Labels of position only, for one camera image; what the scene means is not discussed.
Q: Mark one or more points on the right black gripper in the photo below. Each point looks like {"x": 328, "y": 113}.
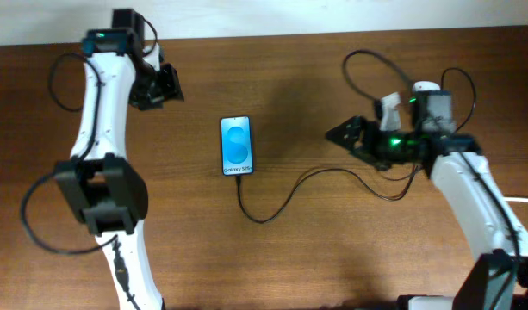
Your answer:
{"x": 366, "y": 140}

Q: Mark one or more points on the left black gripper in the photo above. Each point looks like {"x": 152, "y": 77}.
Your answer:
{"x": 172, "y": 90}

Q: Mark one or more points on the blue Galaxy smartphone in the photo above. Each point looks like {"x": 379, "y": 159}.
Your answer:
{"x": 236, "y": 146}

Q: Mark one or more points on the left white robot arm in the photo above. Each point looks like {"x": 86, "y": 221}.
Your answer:
{"x": 103, "y": 190}

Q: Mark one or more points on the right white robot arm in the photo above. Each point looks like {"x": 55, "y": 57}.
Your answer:
{"x": 455, "y": 164}

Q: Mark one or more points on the white power strip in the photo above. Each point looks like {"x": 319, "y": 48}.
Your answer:
{"x": 421, "y": 86}

